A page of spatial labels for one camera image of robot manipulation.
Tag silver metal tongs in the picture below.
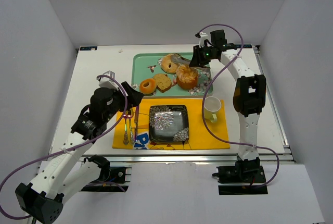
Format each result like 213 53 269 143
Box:
171 53 210 72

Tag pale glazed bagel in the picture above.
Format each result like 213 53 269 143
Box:
161 53 179 74

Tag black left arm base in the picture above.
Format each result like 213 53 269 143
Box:
81 155 131 193

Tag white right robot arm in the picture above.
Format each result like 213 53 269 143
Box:
189 30 266 161

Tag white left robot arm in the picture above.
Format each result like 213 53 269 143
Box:
15 82 144 223

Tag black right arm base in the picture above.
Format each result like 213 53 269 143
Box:
212 157 268 195

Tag brown bread slice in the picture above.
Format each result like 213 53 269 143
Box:
153 73 172 93

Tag iridescent knife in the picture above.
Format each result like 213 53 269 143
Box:
134 106 139 142

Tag iridescent spoon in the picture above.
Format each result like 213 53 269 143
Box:
127 108 135 145

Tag orange donut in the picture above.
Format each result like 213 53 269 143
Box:
139 78 157 95

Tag sugar-topped bundt cake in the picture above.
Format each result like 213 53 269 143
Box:
176 64 198 90

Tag green floral tray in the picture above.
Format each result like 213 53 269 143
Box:
131 53 212 98

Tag yellow placemat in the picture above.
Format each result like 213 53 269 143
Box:
112 98 230 151

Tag blue right corner sticker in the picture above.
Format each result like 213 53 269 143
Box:
235 44 253 48

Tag blue corner sticker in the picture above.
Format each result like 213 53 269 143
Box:
235 44 253 48
79 46 97 51

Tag black floral square plate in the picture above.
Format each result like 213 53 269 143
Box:
148 105 189 143

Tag iridescent fork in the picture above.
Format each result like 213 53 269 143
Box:
123 111 129 145

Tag pale yellow mug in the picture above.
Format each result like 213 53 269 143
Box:
203 96 222 123

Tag blue left corner sticker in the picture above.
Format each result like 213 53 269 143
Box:
79 46 97 51

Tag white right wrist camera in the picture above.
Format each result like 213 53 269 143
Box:
195 32 209 48

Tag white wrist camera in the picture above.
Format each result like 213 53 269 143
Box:
96 70 118 90
195 32 209 48

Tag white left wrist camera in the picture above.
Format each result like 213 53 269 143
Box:
96 70 118 90

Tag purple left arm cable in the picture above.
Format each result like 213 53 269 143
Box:
0 75 129 221

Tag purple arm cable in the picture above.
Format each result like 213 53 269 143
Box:
195 23 280 190
0 75 129 221

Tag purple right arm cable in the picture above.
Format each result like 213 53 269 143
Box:
195 23 280 190

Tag aluminium table frame rail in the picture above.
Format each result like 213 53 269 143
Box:
48 152 248 165

